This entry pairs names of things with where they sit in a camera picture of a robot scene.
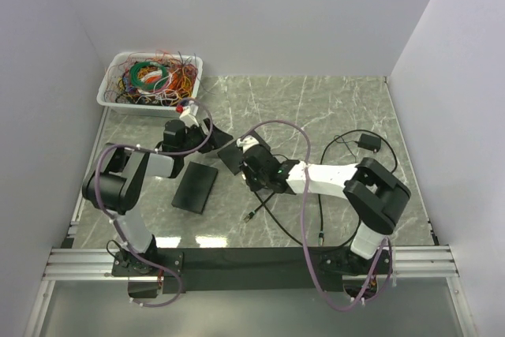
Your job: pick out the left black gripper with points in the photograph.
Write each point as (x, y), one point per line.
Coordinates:
(217, 140)

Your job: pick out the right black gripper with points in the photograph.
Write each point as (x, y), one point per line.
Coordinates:
(255, 186)

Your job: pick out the black network switch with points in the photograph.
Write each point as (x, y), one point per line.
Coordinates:
(195, 188)
(231, 155)

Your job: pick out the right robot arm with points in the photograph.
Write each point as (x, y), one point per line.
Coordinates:
(376, 195)

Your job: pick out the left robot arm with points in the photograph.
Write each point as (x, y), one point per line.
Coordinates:
(114, 185)

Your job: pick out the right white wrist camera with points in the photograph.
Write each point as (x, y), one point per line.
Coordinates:
(247, 142)

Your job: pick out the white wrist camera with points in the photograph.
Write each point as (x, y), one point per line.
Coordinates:
(247, 142)
(187, 110)

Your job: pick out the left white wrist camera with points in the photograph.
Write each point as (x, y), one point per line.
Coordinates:
(187, 110)

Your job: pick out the white wire basket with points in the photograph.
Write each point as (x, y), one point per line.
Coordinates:
(150, 83)

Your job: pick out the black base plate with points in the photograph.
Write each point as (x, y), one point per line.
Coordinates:
(204, 269)

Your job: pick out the aluminium rail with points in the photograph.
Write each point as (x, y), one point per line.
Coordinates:
(410, 262)

